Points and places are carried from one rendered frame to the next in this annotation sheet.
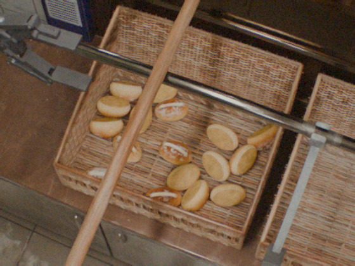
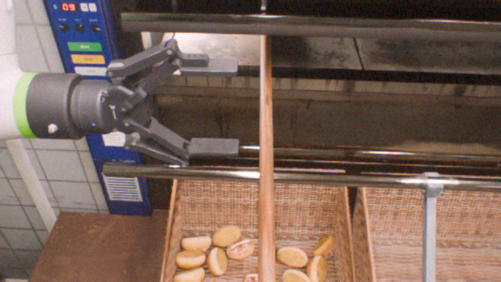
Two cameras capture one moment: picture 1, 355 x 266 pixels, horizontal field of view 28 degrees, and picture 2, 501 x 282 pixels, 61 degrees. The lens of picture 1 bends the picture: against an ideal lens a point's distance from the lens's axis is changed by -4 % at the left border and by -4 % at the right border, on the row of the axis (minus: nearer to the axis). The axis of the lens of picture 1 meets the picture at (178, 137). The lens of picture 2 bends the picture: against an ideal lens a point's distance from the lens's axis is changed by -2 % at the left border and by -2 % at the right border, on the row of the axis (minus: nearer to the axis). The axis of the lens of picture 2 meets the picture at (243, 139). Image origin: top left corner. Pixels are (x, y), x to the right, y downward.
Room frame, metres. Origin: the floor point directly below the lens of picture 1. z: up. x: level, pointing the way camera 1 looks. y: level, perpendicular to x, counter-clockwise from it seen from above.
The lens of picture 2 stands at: (0.18, 0.31, 1.84)
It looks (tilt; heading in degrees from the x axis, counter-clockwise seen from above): 41 degrees down; 339
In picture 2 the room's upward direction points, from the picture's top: straight up
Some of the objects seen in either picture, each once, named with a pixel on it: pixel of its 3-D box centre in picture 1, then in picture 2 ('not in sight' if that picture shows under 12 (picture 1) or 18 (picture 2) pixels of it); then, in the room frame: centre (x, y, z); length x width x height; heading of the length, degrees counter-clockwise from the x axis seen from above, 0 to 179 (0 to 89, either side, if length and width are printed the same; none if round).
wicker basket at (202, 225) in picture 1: (178, 125); (257, 253); (0.87, 0.00, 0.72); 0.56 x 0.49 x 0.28; 66
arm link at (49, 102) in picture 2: not in sight; (64, 104); (0.72, 0.37, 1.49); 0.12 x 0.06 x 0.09; 156
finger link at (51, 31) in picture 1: (44, 27); (187, 53); (0.64, 0.21, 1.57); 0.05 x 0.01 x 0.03; 66
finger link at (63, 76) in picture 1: (71, 78); (214, 146); (0.63, 0.18, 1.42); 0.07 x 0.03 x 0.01; 66
